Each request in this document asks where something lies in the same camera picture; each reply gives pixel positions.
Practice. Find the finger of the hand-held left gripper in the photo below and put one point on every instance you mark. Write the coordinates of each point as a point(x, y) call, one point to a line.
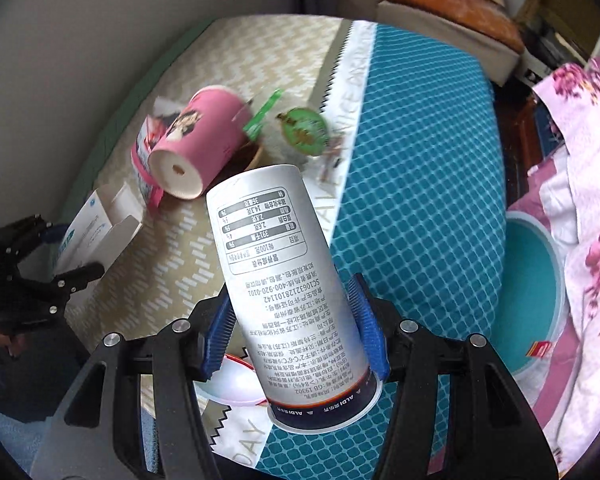
point(27, 232)
point(80, 277)

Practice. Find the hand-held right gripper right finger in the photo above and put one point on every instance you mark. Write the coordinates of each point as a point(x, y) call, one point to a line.
point(370, 330)

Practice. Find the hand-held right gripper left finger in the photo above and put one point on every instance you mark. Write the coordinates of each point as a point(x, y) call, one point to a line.
point(220, 340)

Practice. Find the white medicine box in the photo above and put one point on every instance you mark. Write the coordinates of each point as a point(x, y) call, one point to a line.
point(95, 230)

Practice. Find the tall white yogurt cup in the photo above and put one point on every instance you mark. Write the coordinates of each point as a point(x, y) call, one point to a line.
point(280, 260)

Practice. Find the teal bin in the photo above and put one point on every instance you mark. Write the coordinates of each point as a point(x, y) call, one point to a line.
point(530, 300)

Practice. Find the brown coconut shell bowl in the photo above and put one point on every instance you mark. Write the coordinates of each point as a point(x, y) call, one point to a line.
point(250, 155)

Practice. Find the white plastic lid red rim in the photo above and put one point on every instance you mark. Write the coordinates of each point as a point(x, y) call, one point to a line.
point(230, 380)

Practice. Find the person's blue jeans leg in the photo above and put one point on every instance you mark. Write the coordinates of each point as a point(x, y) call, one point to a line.
point(20, 400)

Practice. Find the pink snack wrapper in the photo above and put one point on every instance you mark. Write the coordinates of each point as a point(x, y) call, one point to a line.
point(142, 155)

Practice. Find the pink paper cup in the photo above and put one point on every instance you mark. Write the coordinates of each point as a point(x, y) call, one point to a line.
point(200, 135)

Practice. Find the green foil lid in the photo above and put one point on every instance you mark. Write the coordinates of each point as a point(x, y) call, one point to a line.
point(305, 130)

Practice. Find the green small wrapper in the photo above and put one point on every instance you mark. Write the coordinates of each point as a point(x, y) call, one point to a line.
point(260, 117)

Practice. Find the pink floral blanket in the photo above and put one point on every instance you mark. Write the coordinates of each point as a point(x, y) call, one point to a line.
point(595, 185)

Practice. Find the cream sofa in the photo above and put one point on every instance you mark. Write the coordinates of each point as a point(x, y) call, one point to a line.
point(430, 25)

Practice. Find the stereo equipment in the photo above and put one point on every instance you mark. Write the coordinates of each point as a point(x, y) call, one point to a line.
point(550, 45)

